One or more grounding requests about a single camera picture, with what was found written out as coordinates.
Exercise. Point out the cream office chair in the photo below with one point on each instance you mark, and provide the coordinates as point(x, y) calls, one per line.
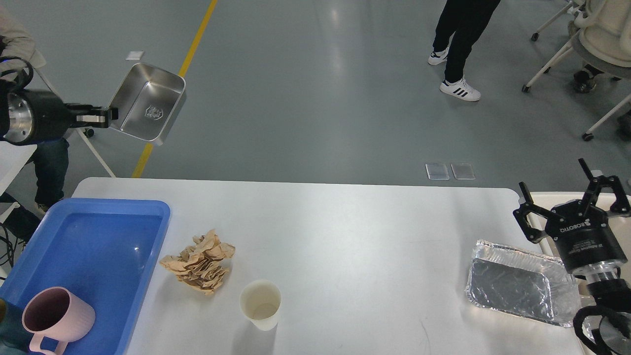
point(602, 40)

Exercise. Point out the white floor marker square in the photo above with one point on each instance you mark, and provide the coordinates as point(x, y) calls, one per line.
point(134, 55)

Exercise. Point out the crumpled brown paper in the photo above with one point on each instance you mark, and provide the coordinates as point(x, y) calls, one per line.
point(201, 266)

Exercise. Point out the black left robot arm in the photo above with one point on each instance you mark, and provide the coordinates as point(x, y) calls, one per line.
point(23, 78)

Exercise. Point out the walking person black trousers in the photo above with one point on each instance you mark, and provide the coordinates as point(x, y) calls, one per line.
point(460, 26)

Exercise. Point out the cream plastic bin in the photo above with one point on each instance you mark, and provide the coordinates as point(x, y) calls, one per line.
point(542, 202)

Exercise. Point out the blue plastic tray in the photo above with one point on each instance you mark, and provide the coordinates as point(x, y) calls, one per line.
point(104, 251)

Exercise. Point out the left floor outlet plate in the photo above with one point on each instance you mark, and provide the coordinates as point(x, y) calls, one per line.
point(437, 171)

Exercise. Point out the pink plastic mug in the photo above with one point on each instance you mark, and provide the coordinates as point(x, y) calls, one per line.
point(56, 317)

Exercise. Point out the seated person at left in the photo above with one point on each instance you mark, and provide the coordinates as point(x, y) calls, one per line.
point(50, 158)

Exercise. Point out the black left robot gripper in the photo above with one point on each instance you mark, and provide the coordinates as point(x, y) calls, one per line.
point(36, 116)

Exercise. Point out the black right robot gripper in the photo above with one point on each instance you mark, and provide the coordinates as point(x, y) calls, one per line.
point(584, 236)

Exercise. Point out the aluminium foil tray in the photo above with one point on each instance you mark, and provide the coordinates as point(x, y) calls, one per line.
point(522, 283)

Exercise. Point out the right floor outlet plate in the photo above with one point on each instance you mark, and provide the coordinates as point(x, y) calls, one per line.
point(463, 171)

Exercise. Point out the cream paper cup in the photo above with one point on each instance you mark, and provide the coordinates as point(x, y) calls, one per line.
point(260, 302)

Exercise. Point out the small stainless steel tray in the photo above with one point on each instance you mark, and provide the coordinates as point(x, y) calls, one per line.
point(148, 101)

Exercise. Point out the white side table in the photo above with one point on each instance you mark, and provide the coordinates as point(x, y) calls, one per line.
point(12, 160)

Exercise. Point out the white folding chair left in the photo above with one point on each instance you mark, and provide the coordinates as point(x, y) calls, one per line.
point(39, 62)

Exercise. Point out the floor outlet plate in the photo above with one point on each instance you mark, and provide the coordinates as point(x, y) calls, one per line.
point(437, 171)
point(463, 171)

